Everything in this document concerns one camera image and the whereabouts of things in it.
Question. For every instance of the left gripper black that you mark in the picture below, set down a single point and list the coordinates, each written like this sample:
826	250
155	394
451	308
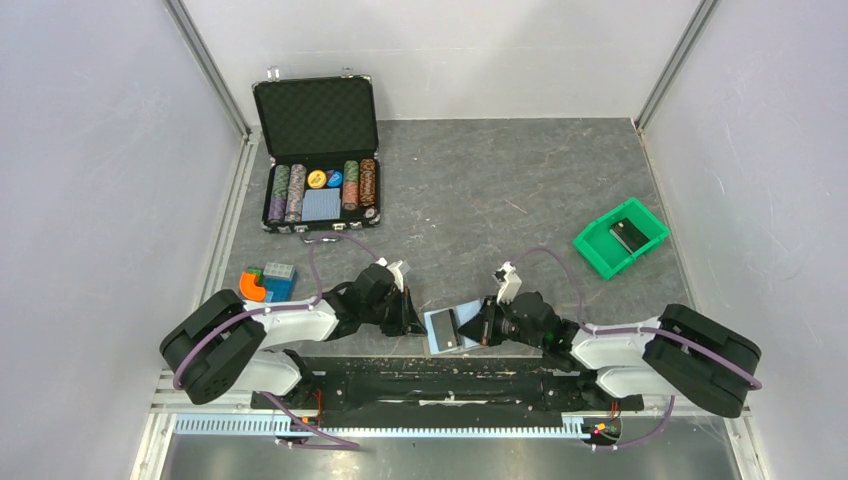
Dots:
407	319

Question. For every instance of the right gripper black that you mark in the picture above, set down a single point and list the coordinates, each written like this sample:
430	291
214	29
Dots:
477	329

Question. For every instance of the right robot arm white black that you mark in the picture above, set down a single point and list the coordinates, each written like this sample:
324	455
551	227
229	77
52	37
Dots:
677	353

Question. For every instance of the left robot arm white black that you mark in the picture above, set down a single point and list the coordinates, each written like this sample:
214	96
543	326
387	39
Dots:
227	343

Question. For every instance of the blue playing card deck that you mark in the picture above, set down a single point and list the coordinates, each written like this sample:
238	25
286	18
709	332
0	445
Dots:
321	204

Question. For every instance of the colourful toy block set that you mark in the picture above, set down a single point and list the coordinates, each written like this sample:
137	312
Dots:
273	283

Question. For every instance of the green orange chip stack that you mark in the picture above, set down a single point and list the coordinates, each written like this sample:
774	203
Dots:
350	186

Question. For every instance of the blue dealer button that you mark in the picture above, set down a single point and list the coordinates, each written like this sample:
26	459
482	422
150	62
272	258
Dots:
335	179

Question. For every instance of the brown orange chip stack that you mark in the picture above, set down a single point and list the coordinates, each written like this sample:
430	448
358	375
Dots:
367	182

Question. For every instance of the yellow dealer button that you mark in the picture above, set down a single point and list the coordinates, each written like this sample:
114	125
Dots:
317	179

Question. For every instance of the purple green chip stack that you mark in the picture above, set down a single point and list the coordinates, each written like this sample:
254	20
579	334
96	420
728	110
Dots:
279	193

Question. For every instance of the green plastic bin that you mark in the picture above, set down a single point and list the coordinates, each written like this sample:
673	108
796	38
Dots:
616	240

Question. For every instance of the purple brown chip stack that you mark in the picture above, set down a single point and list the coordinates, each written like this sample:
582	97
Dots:
295	193

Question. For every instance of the black poker chip case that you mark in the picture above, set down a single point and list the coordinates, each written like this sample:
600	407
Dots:
320	123

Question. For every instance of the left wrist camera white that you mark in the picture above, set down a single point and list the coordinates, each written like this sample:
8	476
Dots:
398	269

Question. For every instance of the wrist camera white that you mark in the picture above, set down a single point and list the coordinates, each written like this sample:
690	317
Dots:
398	269
509	283

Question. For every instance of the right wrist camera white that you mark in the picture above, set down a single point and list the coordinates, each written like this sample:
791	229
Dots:
509	283

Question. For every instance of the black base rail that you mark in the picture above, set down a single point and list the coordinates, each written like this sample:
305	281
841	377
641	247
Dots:
482	392

